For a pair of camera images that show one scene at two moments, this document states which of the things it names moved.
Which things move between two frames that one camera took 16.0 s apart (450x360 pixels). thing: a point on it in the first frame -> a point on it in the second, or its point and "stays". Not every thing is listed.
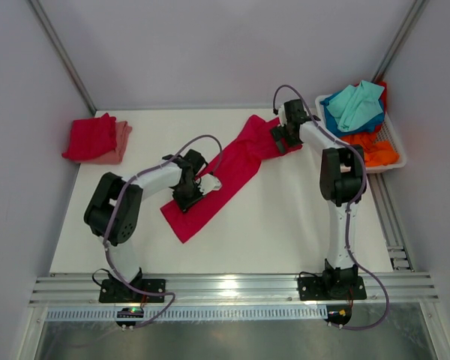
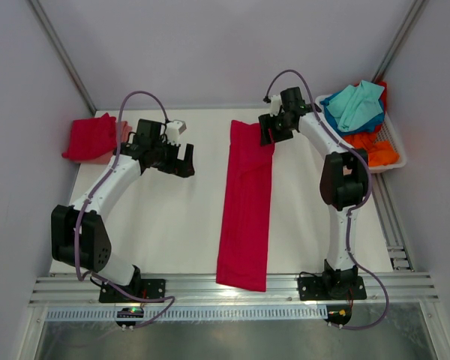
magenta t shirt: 235,167 -> 243,257
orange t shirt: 376,153 stays
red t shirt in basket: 384,94 stays
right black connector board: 339,314 stays
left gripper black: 185,206 -> 179,167
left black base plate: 115,291 stays
